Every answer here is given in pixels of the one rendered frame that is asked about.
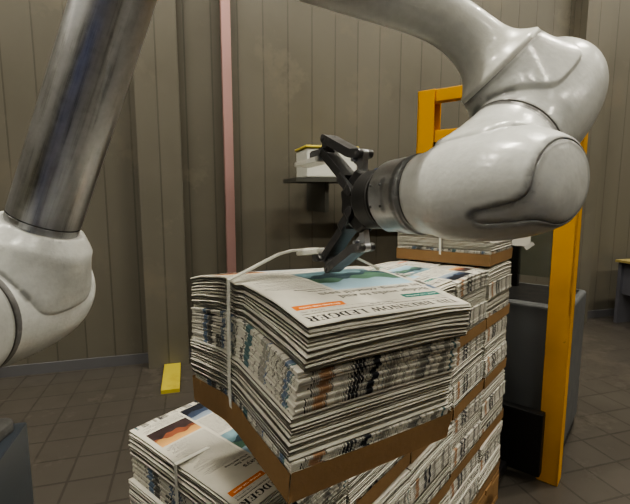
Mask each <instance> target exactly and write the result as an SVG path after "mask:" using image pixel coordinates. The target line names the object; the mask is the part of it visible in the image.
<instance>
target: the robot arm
mask: <svg viewBox="0 0 630 504"><path fill-rule="evenodd" d="M298 1H301V2H304V3H308V4H311V5H314V6H318V7H321V8H324V9H328V10H331V11H334V12H337V13H341V14H344V15H347V16H351V17H354V18H357V19H361V20H364V21H367V22H370V23H374V24H377V25H380V26H384V27H387V28H390V29H394V30H397V31H400V32H403V33H406V34H409V35H412V36H414V37H417V38H419V39H422V40H424V41H426V42H428V43H429V44H431V45H433V46H434V47H436V48H437V49H439V50H440V51H441V52H442V53H443V54H444V55H446V56H447V57H448V58H449V59H450V60H451V62H452V63H453V64H454V65H455V67H456V68H457V70H458V72H459V74H460V76H461V79H462V85H463V87H462V98H461V102H462V103H463V104H464V106H465V108H466V110H467V113H468V116H469V120H468V121H466V122H465V123H464V124H463V125H461V126H460V127H459V128H457V129H456V130H454V131H453V132H451V133H450V134H448V135H446V136H445V137H443V138H441V139H440V140H438V141H437V142H436V143H435V146H434V147H432V148H431V149H429V150H428V151H426V152H424V153H418V154H414V155H410V156H408V157H404V158H399V159H394V160H390V161H387V162H385V163H383V164H382V165H381V166H379V167H378V169H375V170H368V159H371V158H372V157H373V155H374V152H373V150H371V149H361V148H358V147H356V146H355V145H353V144H351V143H349V142H347V141H345V140H343V139H342V138H340V137H338V136H334V135H324V134H322V135H321V137H320V141H321V143H322V146H321V148H319V149H317V150H314V151H311V152H310V158H309V159H305V160H302V161H298V162H295V163H294V166H295V167H300V168H312V167H316V166H320V165H324V164H326V165H327V166H328V167H329V168H330V170H331V171H332V172H333V173H334V175H335V176H336V177H337V180H336V181H337V182H338V183H339V185H340V186H341V187H342V188H343V191H341V198H342V214H343V216H342V218H341V219H340V221H339V222H338V224H337V226H338V229H337V230H336V232H335V233H334V235H333V236H332V238H331V239H330V241H329V243H328V244H327V246H326V247H325V248H323V249H312V250H303V251H297V252H296V255H297V256H302V255H312V261H314V262H318V261H323V262H324V263H325V266H324V272H325V273H333V272H340V271H342V270H343V269H344V268H346V267H347V266H348V265H350V264H351V263H352V262H353V261H355V260H356V259H357V258H359V257H360V256H361V255H363V254H364V253H365V252H371V251H374V250H375V248H376V246H375V243H373V242H371V243H370V236H369V231H371V230H372V229H383V230H385V231H387V232H389V233H391V232H402V233H405V234H418V235H427V234H431V235H435V236H437V237H439V238H442V239H447V240H455V241H470V242H489V241H504V240H513V239H519V238H525V237H530V236H534V235H538V234H542V233H545V232H548V231H551V230H554V229H556V228H559V227H561V226H563V225H565V224H567V223H569V222H570V221H571V220H572V219H573V218H574V217H575V216H576V215H577V214H578V212H579V211H580V210H581V208H582V206H583V204H584V202H585V200H586V197H587V194H588V190H589V184H590V167H589V162H588V158H587V155H586V153H585V151H584V149H583V147H582V146H581V144H580V143H581V142H582V140H583V139H584V138H585V136H586V135H587V133H588V132H589V130H590V128H591V127H592V125H593V123H594V122H595V120H596V118H597V116H598V114H599V112H600V110H601V108H602V106H603V103H604V101H605V98H606V95H607V91H608V85H609V70H608V65H607V62H606V59H605V57H604V56H603V54H602V52H601V51H600V50H599V49H598V48H597V47H596V46H595V45H593V44H592V43H590V42H588V41H586V40H584V39H580V38H576V37H568V36H561V37H555V36H552V35H550V34H548V33H546V32H544V31H542V30H541V29H540V28H538V27H533V28H525V29H518V28H512V27H510V26H507V25H505V24H503V23H502V22H500V21H499V20H497V19H496V18H495V17H493V16H492V15H490V14H489V13H488V12H486V11H485V10H484V9H482V8H481V7H479V6H478V5H476V4H475V3H473V2H472V1H470V0H298ZM156 3H157V0H68V1H67V4H66V7H65V10H64V14H63V17H62V20H61V24H60V27H59V30H58V34H57V37H56V40H55V43H54V47H53V50H52V53H51V57H50V60H49V63H48V67H47V70H46V73H45V77H44V80H43V83H42V86H41V90H40V93H39V96H38V100H37V103H36V106H35V110H34V113H33V116H32V119H31V123H30V126H29V129H28V133H27V136H26V139H25V143H24V146H23V149H22V153H21V156H20V159H19V162H18V166H17V169H16V172H15V176H14V179H13V182H12V186H11V189H10V192H9V195H8V199H7V202H6V205H5V209H4V211H0V368H2V367H5V366H8V365H11V364H13V363H16V362H18V361H20V360H23V359H25V358H27V357H29V356H31V355H33V354H35V353H37V352H39V351H41V350H43V349H45V348H47V347H48V346H50V345H52V344H54V343H55V342H57V341H59V340H60V339H62V338H63V337H65V336H66V335H68V334H69V333H71V332H72V331H73V330H74V329H75V328H76V327H77V326H78V325H79V324H80V323H81V322H82V321H83V320H84V319H85V317H86V316H87V314H88V312H89V311H90V309H91V307H92V304H93V301H94V298H95V292H96V284H95V277H94V274H93V271H92V269H91V268H92V253H93V250H92V247H91V245H90V243H89V241H88V239H87V237H86V235H85V234H84V232H83V231H82V230H81V227H82V224H83V221H84V218H85V215H86V212H87V209H88V206H89V203H90V200H91V197H92V194H93V191H94V188H95V185H96V182H97V179H98V176H99V173H100V170H101V167H102V164H103V161H104V158H105V155H106V152H107V149H108V146H109V143H110V140H111V137H112V134H113V131H114V128H115V125H116V122H117V119H118V116H119V113H120V110H121V107H122V104H123V101H124V98H125V95H126V92H127V89H128V87H129V84H130V81H131V78H132V75H133V72H134V69H135V66H136V63H137V60H138V57H139V54H140V51H141V48H142V45H143V42H144V39H145V36H146V33H147V30H148V27H149V24H150V21H151V18H152V15H153V12H154V9H155V6H156ZM339 153H340V154H342V155H344V156H345V157H348V158H351V159H350V160H351V162H354V164H356V165H357V167H358V169H357V170H355V171H353V170H352V169H351V167H350V166H349V165H348V164H347V163H346V162H345V160H344V159H343V158H342V157H341V156H340V154H339ZM356 232H359V237H358V238H356V240H353V242H352V243H353V244H351V245H349V246H348V247H346V246H347V245H348V243H349V242H350V240H351V239H352V237H353V236H354V235H355V233H356ZM13 431H14V424H13V420H12V419H10V418H0V442H1V441H2V440H3V439H4V438H6V437H7V436H8V435H10V434H11V433H12V432H13Z"/></svg>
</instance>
